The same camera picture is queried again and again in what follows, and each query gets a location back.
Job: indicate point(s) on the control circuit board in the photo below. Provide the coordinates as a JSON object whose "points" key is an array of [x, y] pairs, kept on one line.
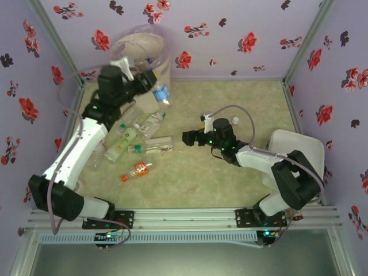
{"points": [[268, 234], [107, 237]]}

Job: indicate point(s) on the short clear plastic bottle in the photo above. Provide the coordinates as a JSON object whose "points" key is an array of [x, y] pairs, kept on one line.
{"points": [[138, 120]]}

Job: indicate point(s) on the small clear bottle green cap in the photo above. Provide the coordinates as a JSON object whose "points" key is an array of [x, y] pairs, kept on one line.
{"points": [[161, 115]]}

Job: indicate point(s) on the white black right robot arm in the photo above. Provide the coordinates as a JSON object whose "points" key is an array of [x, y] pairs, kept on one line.
{"points": [[258, 159]]}

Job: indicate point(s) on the crushed clear plastic bottle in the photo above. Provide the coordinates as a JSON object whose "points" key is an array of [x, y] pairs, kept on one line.
{"points": [[96, 158]]}

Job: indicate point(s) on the black left mount plate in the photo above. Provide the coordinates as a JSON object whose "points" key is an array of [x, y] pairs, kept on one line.
{"points": [[126, 218]]}

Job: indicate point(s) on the orange label orange cap bottle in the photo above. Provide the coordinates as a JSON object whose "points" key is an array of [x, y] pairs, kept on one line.
{"points": [[140, 169]]}

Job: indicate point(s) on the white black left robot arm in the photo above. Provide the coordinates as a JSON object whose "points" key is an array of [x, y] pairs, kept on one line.
{"points": [[77, 149]]}

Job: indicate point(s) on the clear bottle blue cap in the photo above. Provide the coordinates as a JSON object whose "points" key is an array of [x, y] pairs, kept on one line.
{"points": [[148, 61]]}

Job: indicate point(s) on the white green label bottle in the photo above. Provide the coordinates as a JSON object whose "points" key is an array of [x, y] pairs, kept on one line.
{"points": [[149, 126]]}

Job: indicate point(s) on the clear rectangular plastic bottle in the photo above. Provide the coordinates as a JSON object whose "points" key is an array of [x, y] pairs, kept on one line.
{"points": [[159, 141]]}

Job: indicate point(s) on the white plastic basin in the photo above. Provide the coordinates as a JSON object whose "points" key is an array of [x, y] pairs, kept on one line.
{"points": [[299, 143]]}

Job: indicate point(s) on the right control circuit board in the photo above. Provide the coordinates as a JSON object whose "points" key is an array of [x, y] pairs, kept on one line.
{"points": [[268, 234]]}

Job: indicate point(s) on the white plastic bin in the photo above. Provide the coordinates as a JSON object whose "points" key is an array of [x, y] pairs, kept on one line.
{"points": [[146, 100]]}

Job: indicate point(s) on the small white cap bottle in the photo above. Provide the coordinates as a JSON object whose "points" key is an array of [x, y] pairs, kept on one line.
{"points": [[235, 120]]}

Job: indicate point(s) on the black mount plate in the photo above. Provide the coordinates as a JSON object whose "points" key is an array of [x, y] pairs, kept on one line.
{"points": [[126, 218], [244, 218]]}

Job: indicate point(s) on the left control circuit board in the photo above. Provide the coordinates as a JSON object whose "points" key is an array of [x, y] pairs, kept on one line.
{"points": [[107, 237]]}

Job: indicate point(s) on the aluminium corner post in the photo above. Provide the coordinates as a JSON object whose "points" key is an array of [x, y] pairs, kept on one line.
{"points": [[307, 43], [58, 43]]}

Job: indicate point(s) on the grey metal panel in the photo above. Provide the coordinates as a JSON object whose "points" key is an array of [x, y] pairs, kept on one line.
{"points": [[184, 258]]}

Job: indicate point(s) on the blue label water bottle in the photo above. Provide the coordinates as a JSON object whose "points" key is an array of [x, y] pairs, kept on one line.
{"points": [[161, 93]]}

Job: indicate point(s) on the black right mount plate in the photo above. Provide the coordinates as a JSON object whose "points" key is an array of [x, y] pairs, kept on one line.
{"points": [[244, 218]]}

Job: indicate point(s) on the clear bottle large green cap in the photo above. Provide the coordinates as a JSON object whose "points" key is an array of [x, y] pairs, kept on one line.
{"points": [[149, 149]]}

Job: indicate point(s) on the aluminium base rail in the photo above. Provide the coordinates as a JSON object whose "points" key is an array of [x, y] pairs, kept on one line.
{"points": [[184, 218]]}

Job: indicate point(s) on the aluminium side rail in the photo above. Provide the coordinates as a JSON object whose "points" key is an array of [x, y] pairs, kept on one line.
{"points": [[77, 96], [293, 109]]}

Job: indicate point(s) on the light green milk tea bottle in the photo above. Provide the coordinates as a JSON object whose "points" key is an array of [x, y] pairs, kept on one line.
{"points": [[122, 143]]}

